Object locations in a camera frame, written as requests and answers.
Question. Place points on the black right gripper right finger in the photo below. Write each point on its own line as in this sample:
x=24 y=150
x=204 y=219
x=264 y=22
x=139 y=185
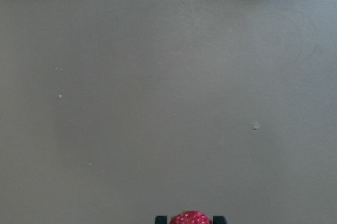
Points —
x=219 y=220

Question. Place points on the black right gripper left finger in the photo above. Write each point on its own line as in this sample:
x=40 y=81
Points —
x=161 y=220

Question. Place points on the red strawberry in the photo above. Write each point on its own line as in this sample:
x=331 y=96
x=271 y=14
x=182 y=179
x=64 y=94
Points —
x=191 y=217

